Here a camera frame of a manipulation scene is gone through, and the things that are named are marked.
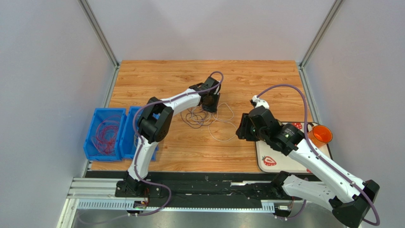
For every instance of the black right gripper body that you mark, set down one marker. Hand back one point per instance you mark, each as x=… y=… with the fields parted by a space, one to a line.
x=243 y=131

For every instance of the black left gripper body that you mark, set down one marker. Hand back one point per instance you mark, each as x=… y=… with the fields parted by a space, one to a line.
x=212 y=105

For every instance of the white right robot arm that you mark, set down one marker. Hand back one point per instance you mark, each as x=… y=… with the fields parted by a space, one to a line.
x=348 y=198

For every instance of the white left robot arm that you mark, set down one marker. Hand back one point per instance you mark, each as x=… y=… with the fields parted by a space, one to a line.
x=152 y=123

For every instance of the strawberry print tray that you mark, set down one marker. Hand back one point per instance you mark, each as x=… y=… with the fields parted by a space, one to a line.
x=271 y=161

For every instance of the orange plastic cup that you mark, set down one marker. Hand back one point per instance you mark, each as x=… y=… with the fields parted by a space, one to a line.
x=320 y=135

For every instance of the blue plastic bin right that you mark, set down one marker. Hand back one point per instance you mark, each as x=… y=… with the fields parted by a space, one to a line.
x=128 y=140

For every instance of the blue plastic bin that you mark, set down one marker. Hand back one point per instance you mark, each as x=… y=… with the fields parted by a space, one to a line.
x=104 y=133
x=128 y=140

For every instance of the blue plastic bin left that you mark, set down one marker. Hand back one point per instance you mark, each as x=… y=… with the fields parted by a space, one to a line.
x=104 y=133

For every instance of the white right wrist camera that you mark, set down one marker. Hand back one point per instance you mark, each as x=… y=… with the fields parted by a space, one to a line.
x=257 y=102

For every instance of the aluminium frame post right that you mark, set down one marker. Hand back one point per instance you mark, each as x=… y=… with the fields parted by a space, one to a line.
x=337 y=4

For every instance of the aluminium frame post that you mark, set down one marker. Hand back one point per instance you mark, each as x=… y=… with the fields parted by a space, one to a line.
x=98 y=31
x=337 y=4

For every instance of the slotted white cable duct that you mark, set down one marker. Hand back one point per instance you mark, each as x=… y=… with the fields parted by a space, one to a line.
x=197 y=206

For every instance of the aluminium frame post left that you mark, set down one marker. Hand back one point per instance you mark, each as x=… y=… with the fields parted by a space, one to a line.
x=98 y=31

